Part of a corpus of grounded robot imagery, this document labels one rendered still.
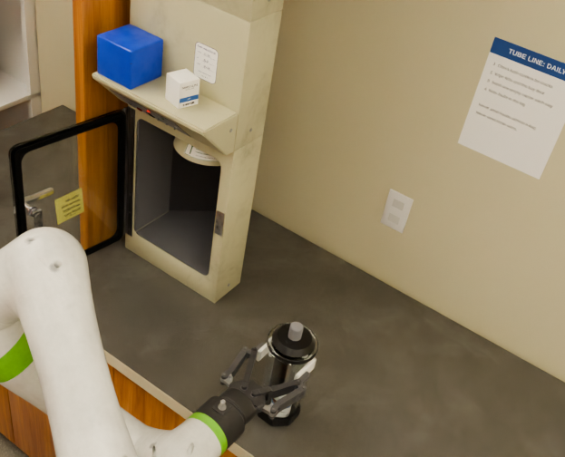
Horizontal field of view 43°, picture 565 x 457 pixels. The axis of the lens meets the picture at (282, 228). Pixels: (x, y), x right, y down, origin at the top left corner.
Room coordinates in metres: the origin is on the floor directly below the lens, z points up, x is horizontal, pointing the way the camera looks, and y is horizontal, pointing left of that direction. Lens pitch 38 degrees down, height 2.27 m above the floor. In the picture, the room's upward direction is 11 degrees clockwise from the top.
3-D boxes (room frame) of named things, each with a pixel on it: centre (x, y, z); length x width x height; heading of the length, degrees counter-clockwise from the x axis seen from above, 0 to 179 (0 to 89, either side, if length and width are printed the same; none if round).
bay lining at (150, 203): (1.53, 0.22, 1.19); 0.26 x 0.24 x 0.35; 62
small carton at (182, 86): (1.35, 0.26, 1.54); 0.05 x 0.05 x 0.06; 47
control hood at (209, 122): (1.37, 0.30, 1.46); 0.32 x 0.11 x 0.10; 62
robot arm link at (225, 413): (0.84, 0.05, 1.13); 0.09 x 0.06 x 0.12; 60
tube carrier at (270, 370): (1.05, -0.07, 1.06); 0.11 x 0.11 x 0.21
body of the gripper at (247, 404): (0.91, 0.01, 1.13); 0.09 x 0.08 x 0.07; 150
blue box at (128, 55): (1.42, 0.39, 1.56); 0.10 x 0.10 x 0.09; 62
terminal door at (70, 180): (1.35, 0.51, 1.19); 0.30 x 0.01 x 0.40; 145
